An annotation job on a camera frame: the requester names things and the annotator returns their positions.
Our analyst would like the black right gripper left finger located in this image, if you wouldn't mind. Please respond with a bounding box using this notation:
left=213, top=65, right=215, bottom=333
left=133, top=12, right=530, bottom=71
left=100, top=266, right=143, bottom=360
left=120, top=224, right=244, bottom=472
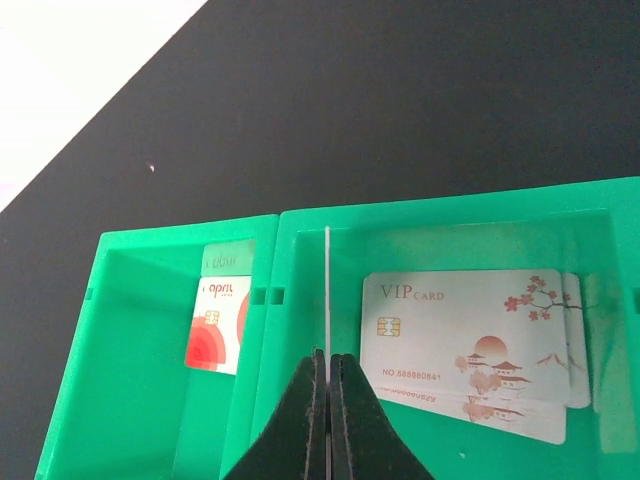
left=226, top=349, right=328, bottom=480

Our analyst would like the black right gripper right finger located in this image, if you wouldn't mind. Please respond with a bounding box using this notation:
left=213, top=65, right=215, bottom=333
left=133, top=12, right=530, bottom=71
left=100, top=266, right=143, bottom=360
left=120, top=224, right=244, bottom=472
left=328, top=354, right=432, bottom=479

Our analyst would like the white card edge-on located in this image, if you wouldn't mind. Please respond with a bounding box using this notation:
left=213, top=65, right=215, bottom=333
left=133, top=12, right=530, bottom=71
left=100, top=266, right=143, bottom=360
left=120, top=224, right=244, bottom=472
left=324, top=226, right=332, bottom=480

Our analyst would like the red white april card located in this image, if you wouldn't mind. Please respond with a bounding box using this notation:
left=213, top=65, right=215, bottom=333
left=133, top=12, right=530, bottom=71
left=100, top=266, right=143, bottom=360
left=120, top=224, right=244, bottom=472
left=185, top=276, right=251, bottom=375

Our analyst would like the green bin with red card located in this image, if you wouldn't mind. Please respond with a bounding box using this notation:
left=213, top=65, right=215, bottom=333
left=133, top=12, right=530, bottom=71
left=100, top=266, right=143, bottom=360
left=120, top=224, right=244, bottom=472
left=36, top=214, right=279, bottom=479

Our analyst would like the white VIP card in bin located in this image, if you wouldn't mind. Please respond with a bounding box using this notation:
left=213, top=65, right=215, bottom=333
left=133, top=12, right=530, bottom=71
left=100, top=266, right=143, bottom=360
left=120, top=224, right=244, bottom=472
left=360, top=269, right=570, bottom=405

